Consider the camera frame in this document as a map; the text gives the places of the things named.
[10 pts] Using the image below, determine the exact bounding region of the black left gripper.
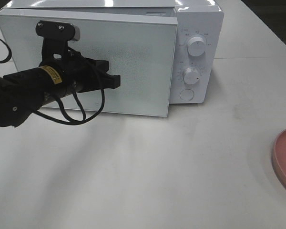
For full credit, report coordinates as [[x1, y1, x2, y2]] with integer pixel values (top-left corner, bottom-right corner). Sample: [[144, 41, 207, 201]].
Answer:
[[39, 38, 121, 98]]

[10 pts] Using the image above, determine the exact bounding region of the round white door release button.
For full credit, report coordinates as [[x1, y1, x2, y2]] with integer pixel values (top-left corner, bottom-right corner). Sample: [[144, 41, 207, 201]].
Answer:
[[180, 89, 194, 101]]

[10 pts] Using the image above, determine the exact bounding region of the white microwave knob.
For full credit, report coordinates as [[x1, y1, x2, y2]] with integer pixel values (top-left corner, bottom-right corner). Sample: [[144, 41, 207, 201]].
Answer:
[[186, 34, 206, 57], [183, 67, 200, 85]]

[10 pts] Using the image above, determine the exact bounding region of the white microwave door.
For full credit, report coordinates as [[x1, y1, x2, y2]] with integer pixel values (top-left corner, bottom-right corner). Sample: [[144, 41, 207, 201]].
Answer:
[[0, 8, 178, 117]]

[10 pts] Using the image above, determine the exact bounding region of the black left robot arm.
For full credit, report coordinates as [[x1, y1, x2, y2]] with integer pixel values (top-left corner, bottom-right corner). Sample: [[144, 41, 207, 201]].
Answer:
[[0, 39, 121, 127]]

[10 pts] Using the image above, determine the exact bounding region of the white microwave oven body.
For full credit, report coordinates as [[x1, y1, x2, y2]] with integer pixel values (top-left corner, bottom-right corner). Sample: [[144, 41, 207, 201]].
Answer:
[[0, 0, 224, 105]]

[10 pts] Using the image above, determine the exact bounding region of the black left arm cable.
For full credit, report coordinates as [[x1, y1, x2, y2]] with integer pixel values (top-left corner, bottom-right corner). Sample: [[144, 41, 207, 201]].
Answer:
[[0, 32, 106, 125]]

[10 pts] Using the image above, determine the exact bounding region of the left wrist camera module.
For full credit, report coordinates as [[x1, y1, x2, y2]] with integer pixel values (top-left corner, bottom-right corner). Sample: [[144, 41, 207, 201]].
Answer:
[[35, 20, 80, 41]]

